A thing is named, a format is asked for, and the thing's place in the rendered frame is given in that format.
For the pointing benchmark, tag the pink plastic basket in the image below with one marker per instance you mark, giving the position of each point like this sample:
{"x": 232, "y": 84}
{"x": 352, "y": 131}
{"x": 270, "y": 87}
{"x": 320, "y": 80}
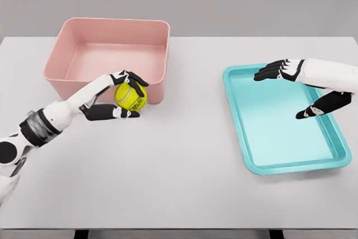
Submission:
{"x": 112, "y": 34}

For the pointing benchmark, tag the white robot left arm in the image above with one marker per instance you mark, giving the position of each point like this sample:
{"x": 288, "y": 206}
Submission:
{"x": 54, "y": 117}

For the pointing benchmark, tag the blue rectangular tray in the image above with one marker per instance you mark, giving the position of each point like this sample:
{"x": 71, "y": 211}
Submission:
{"x": 279, "y": 130}

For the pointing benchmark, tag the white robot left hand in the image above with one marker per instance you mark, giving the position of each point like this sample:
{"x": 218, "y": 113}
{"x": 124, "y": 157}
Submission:
{"x": 92, "y": 89}

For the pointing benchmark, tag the yellow tennis ball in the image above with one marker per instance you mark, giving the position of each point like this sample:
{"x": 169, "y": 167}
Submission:
{"x": 129, "y": 99}

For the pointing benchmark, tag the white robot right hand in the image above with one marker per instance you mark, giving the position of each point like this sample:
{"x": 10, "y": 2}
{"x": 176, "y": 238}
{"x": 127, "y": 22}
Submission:
{"x": 324, "y": 74}

